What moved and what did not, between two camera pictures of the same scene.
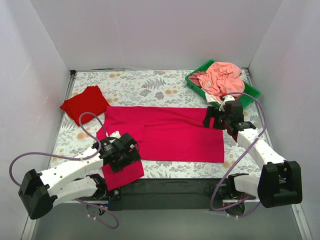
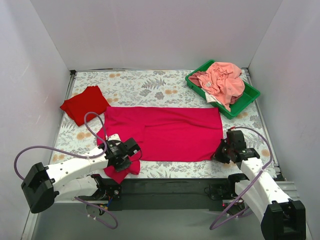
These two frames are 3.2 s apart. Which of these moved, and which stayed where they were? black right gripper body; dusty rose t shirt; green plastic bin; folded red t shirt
Moved: black right gripper body
Stayed: folded red t shirt; green plastic bin; dusty rose t shirt
